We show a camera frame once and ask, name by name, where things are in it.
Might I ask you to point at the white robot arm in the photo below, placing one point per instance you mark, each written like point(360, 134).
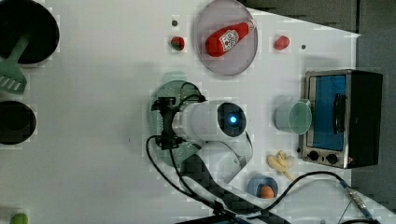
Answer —
point(208, 145)

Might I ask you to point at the light green toy vegetable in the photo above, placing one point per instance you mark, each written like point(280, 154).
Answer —
point(19, 218)

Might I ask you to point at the red toy strawberry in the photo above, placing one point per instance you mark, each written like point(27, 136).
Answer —
point(282, 43)

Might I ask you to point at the large black cup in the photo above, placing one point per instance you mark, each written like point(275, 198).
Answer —
point(27, 17)

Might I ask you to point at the mint green strainer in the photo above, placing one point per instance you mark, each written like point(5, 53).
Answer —
point(174, 85)

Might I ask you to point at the orange toy fruit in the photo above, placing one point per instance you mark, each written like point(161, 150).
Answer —
point(266, 192)

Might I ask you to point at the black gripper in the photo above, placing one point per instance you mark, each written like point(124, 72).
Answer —
point(167, 107)

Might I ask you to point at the blue bowl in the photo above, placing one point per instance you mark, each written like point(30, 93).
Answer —
point(259, 181)

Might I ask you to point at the green spatula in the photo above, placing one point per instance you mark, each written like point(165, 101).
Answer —
point(12, 80)

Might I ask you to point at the grey round plate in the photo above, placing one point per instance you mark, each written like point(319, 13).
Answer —
point(214, 16)

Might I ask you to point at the mint green cup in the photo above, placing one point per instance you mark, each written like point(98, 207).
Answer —
point(294, 117)

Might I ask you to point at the red ketchup bottle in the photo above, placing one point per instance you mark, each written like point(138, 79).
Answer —
point(226, 38)

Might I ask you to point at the peeled toy banana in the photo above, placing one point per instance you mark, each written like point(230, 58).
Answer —
point(282, 163)

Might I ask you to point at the black toaster oven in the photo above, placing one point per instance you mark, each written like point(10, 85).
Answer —
point(346, 116)

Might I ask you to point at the small red toy tomato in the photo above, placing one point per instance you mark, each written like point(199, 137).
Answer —
point(178, 43)

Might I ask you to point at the small black cup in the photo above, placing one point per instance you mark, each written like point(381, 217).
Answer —
point(17, 122)

